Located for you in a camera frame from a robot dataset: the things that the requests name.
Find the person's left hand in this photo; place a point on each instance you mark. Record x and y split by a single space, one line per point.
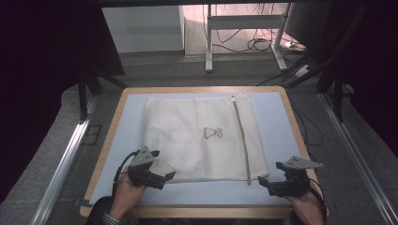
125 193

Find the black metal stand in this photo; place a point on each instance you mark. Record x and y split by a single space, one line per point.
83 97
337 93

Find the white metal desk frame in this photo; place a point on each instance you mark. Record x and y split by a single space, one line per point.
244 22

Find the person's right hand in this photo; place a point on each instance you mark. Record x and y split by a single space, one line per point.
306 207

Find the white power strip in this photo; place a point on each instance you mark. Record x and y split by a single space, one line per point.
303 71

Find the light blue table mat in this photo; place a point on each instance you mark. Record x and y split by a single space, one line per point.
275 125

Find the black chair armrest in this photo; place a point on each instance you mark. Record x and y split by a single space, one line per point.
95 212

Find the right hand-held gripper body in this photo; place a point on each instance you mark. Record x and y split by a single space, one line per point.
294 179

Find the wooden table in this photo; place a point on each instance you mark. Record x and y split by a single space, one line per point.
203 212

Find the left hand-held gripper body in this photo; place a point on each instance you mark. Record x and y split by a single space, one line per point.
142 170

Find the white cabinet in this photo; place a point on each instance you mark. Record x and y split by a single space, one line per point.
142 28

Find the aluminium floor rail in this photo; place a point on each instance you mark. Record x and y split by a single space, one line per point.
61 168
359 156

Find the white mesh laundry bag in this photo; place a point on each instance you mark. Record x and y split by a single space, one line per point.
194 137

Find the dark monitor panel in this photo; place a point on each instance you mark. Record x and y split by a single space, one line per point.
308 25

